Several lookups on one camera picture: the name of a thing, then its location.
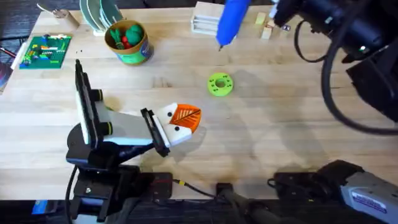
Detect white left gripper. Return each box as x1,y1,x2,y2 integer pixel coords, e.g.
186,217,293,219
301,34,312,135
91,89,203,158

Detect blue electric screwdriver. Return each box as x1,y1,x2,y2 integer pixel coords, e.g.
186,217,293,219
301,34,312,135
215,0,252,52

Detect yellow wooden block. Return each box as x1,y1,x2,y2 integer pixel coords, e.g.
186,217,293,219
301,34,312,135
254,12,267,26

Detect green disc with holes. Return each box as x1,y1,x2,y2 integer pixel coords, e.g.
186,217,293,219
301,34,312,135
207,72,234,98

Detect pale wooden slatted box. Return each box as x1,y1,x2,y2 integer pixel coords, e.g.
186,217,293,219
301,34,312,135
190,1,225,37

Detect brown tub with toys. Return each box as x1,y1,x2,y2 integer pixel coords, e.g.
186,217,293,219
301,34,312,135
104,19,155,66

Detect grey-green plate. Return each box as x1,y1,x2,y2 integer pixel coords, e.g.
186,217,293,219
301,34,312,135
79,0,98,31
99,0,124,27
87,0,108,29

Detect red pen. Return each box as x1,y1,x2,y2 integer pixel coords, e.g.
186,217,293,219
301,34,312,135
0,46,17,58

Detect thin black cable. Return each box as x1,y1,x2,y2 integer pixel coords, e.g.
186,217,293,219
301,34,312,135
293,19,327,63

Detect black cable with yellow tag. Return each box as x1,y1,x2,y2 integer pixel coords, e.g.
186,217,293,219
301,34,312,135
172,178,220,199

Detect thick black cable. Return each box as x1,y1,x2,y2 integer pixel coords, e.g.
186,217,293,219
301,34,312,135
320,18,398,136

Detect black rail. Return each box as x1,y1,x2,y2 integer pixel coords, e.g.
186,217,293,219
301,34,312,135
0,172,398,224

